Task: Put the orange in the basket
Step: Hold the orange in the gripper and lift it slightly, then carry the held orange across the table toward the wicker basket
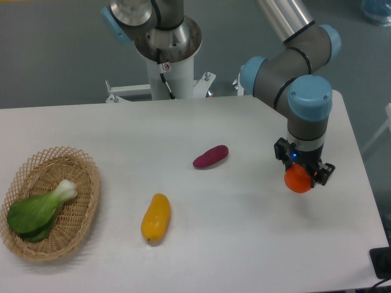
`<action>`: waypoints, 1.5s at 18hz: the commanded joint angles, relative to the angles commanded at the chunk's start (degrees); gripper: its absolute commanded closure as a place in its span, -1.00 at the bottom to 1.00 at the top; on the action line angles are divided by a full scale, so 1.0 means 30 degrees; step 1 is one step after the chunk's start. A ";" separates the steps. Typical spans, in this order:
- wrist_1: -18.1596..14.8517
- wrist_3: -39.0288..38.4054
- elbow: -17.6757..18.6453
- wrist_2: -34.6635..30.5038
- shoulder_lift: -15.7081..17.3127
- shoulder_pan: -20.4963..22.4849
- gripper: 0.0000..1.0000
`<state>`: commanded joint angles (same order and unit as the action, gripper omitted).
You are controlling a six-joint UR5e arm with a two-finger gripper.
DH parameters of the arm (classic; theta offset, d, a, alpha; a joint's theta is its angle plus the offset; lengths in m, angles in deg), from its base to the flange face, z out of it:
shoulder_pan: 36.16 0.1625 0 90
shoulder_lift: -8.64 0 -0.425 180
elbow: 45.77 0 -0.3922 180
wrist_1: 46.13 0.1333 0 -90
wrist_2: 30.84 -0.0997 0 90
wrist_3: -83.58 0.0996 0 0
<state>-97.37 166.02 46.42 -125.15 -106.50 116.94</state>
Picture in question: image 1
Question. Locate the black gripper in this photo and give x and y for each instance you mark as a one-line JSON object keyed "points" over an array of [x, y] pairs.
{"points": [[309, 160]]}

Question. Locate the orange fruit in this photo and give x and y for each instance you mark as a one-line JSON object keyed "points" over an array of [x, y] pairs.
{"points": [[297, 179]]}

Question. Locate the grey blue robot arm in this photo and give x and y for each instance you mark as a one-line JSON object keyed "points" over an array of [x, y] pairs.
{"points": [[286, 83]]}

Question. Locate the woven wicker basket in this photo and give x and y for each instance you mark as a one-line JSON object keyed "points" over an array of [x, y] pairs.
{"points": [[41, 174]]}

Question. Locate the purple sweet potato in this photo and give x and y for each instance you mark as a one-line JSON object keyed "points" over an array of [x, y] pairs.
{"points": [[211, 157]]}

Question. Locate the black device at table edge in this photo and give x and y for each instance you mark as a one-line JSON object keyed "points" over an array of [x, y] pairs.
{"points": [[380, 258]]}

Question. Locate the yellow mango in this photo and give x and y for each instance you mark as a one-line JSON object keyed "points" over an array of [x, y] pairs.
{"points": [[156, 220]]}

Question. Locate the green bok choy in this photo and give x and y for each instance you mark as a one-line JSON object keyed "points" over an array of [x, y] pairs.
{"points": [[32, 218]]}

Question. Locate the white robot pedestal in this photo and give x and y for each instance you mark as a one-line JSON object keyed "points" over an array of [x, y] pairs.
{"points": [[169, 58]]}

